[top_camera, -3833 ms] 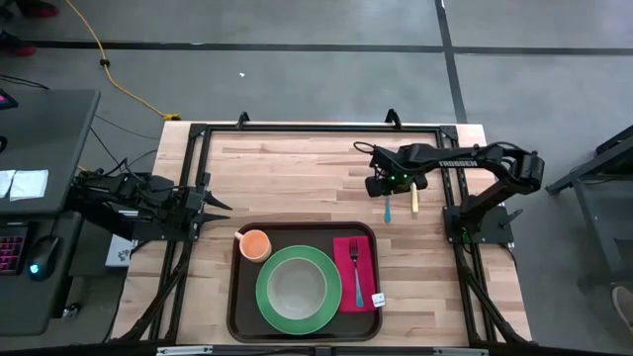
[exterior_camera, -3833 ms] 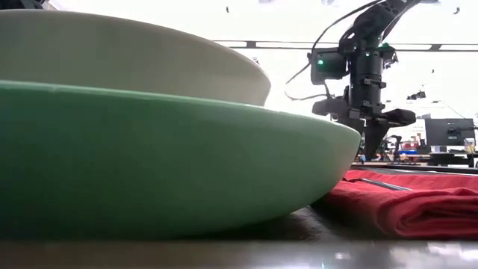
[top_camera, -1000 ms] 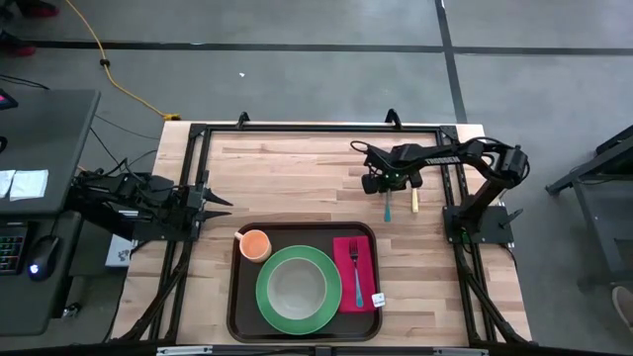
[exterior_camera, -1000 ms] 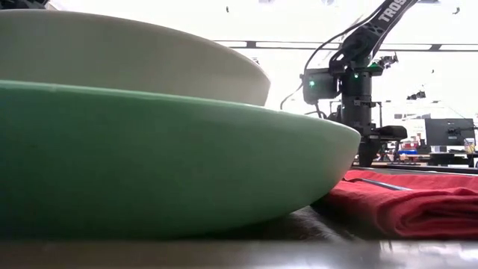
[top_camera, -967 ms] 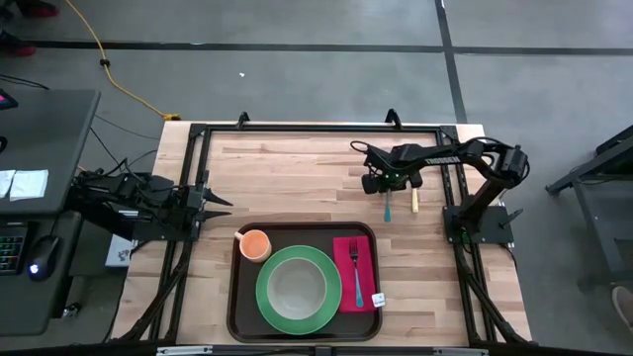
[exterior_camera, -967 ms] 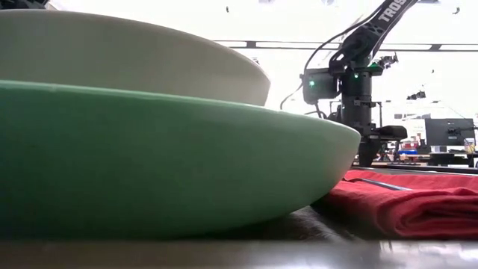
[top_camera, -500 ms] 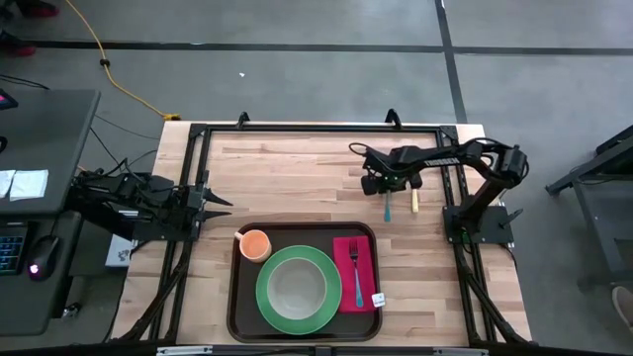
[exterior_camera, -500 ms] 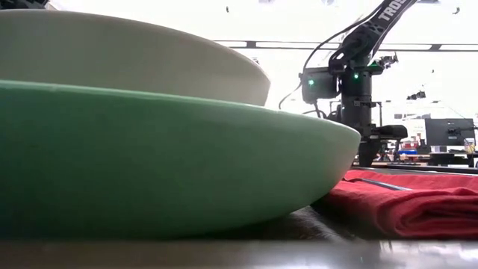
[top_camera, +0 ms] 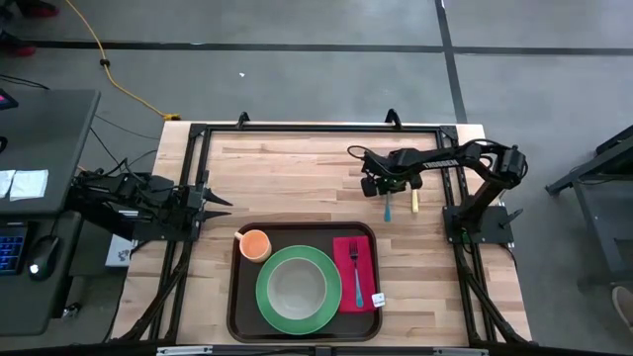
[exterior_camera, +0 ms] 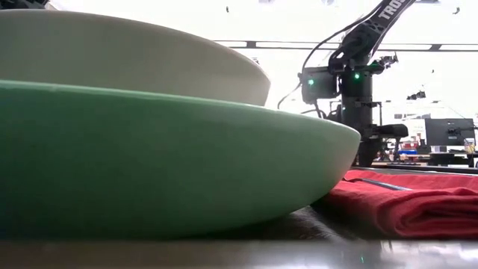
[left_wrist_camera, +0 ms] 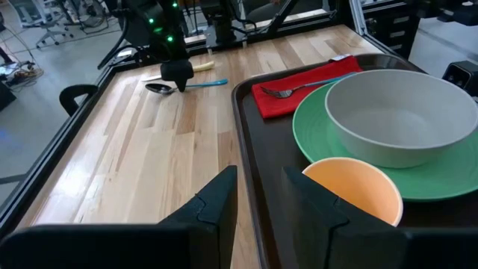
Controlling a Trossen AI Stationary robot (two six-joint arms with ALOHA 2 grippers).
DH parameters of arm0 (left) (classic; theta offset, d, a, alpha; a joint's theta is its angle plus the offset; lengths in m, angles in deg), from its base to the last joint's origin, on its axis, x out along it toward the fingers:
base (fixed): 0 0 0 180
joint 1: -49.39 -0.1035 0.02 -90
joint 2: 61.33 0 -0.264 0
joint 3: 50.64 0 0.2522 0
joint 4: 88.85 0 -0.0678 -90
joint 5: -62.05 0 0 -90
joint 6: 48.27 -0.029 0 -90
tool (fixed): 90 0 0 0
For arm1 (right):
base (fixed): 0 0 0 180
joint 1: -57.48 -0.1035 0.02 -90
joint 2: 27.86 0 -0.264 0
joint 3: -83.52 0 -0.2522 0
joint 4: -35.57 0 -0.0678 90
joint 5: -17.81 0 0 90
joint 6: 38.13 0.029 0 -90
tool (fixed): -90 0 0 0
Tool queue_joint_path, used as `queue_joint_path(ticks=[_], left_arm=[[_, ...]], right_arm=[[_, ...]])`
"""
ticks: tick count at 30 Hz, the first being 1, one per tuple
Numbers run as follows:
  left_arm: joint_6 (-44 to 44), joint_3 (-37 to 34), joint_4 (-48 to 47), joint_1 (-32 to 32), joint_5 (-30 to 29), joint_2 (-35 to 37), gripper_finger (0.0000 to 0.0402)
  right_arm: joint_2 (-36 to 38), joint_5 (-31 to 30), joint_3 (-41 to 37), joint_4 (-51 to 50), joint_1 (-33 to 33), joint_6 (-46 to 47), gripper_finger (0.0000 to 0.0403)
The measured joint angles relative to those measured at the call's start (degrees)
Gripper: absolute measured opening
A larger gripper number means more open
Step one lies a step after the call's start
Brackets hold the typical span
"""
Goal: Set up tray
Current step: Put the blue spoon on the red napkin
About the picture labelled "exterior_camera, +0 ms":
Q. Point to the black ceiling spotlight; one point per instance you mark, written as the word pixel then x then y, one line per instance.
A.
pixel 389 60
pixel 416 95

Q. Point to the red cloth napkin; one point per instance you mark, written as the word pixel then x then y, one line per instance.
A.
pixel 411 209

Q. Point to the grey-beige bowl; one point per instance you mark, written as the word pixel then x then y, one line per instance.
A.
pixel 130 56

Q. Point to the green plate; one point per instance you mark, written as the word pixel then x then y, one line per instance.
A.
pixel 168 160

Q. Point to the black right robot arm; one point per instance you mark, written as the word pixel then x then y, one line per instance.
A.
pixel 367 33

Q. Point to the dark brown plastic tray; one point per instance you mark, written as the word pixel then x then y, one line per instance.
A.
pixel 239 254

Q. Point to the black computer monitor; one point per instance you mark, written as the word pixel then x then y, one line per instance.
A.
pixel 448 131

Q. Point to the black overhead crossbeam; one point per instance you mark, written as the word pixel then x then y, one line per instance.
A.
pixel 251 44

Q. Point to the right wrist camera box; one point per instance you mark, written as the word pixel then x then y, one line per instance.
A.
pixel 319 85

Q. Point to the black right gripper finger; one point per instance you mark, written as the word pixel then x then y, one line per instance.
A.
pixel 392 131

